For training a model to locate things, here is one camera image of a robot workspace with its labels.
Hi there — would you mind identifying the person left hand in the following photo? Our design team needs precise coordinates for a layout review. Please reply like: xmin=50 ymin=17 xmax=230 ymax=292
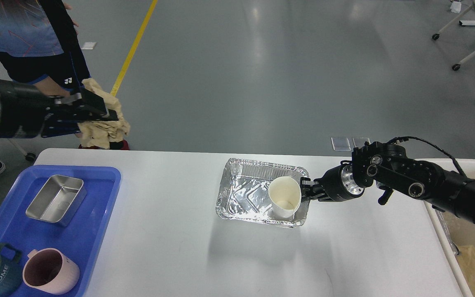
xmin=63 ymin=2 xmax=80 ymax=35

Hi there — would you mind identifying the aluminium foil tray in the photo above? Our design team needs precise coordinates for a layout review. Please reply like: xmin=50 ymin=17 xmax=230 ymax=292
xmin=215 ymin=158 xmax=309 ymax=228

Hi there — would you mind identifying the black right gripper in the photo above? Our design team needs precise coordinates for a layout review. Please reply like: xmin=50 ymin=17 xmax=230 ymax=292
xmin=300 ymin=164 xmax=364 ymax=202

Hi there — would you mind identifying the stainless steel rectangular container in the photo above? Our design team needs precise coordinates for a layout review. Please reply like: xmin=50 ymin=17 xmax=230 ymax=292
xmin=25 ymin=174 xmax=87 ymax=227

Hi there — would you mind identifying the beige plastic bin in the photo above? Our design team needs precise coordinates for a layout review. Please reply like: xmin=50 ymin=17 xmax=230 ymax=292
xmin=425 ymin=159 xmax=475 ymax=297

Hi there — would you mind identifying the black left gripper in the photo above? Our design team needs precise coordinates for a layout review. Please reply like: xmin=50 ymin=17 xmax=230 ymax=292
xmin=0 ymin=80 xmax=119 ymax=139

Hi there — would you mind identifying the floor plate left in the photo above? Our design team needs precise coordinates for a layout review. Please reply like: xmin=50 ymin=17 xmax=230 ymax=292
xmin=331 ymin=137 xmax=351 ymax=151

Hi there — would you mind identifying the floor plate right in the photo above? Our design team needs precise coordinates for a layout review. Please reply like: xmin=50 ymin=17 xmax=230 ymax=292
xmin=351 ymin=137 xmax=371 ymax=148

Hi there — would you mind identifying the pink mug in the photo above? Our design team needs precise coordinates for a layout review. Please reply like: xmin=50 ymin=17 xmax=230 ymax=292
xmin=22 ymin=248 xmax=80 ymax=295

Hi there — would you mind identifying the blue plastic tray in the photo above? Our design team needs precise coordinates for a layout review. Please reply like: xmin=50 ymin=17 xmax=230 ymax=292
xmin=0 ymin=165 xmax=121 ymax=297

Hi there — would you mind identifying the white paper cup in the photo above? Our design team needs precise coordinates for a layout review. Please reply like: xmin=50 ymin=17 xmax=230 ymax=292
xmin=268 ymin=176 xmax=301 ymax=220

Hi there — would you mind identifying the person in patterned shirt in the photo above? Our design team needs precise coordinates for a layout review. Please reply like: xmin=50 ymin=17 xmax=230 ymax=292
xmin=0 ymin=0 xmax=129 ymax=150

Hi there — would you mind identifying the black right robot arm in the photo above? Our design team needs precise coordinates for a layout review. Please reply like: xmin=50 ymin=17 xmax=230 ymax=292
xmin=299 ymin=137 xmax=475 ymax=225

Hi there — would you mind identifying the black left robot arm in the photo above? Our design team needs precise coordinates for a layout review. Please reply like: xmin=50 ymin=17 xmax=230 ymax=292
xmin=0 ymin=23 xmax=121 ymax=139

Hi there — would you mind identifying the floor plate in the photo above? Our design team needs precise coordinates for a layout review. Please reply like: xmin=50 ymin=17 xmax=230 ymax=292
xmin=351 ymin=137 xmax=371 ymax=148
xmin=331 ymin=137 xmax=351 ymax=151

